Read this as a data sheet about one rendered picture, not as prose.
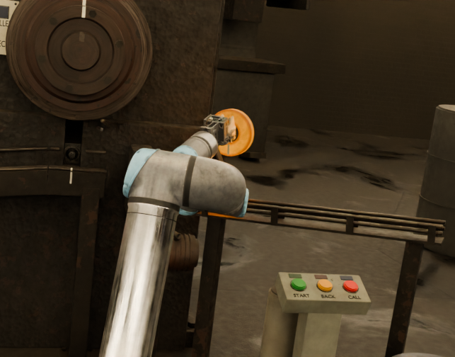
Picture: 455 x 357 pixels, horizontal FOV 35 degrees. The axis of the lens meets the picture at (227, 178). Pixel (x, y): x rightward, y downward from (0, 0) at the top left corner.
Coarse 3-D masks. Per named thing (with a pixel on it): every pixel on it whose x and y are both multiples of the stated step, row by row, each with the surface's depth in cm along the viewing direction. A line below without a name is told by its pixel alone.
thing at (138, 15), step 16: (32, 0) 230; (128, 0) 236; (16, 16) 231; (16, 32) 232; (144, 32) 240; (144, 48) 241; (16, 64) 234; (144, 64) 242; (16, 80) 235; (144, 80) 244; (32, 96) 238; (128, 96) 244; (48, 112) 240; (64, 112) 241; (80, 112) 242; (96, 112) 243; (112, 112) 244
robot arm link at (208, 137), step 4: (196, 132) 221; (200, 132) 219; (204, 132) 219; (208, 132) 220; (192, 136) 218; (200, 136) 217; (204, 136) 218; (208, 136) 218; (212, 136) 220; (208, 140) 217; (212, 140) 218; (216, 140) 220; (212, 144) 218; (216, 144) 220; (212, 148) 218; (216, 148) 220; (212, 152) 218; (216, 152) 221; (212, 156) 219
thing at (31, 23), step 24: (48, 0) 230; (72, 0) 229; (96, 0) 231; (24, 24) 230; (120, 24) 234; (24, 48) 232; (24, 72) 234; (120, 72) 238; (48, 96) 237; (72, 96) 236; (96, 96) 238; (120, 96) 242
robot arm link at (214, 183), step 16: (208, 160) 160; (192, 176) 157; (208, 176) 157; (224, 176) 160; (240, 176) 165; (192, 192) 157; (208, 192) 158; (224, 192) 160; (240, 192) 164; (208, 208) 161; (224, 208) 163; (240, 208) 212
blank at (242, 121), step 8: (224, 112) 239; (232, 112) 238; (240, 112) 237; (240, 120) 237; (248, 120) 237; (240, 128) 238; (248, 128) 236; (240, 136) 238; (248, 136) 237; (232, 144) 239; (240, 144) 238; (248, 144) 238; (224, 152) 241; (232, 152) 240; (240, 152) 239
